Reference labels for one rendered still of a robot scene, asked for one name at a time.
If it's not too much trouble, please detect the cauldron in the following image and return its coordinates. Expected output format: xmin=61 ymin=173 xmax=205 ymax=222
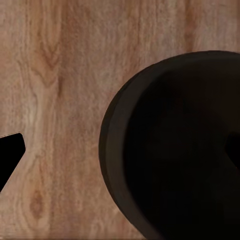
xmin=98 ymin=50 xmax=240 ymax=240

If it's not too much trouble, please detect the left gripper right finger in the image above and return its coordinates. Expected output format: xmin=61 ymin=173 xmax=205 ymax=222
xmin=224 ymin=132 xmax=240 ymax=173

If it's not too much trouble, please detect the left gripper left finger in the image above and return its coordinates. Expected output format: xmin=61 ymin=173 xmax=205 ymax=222
xmin=0 ymin=133 xmax=26 ymax=192

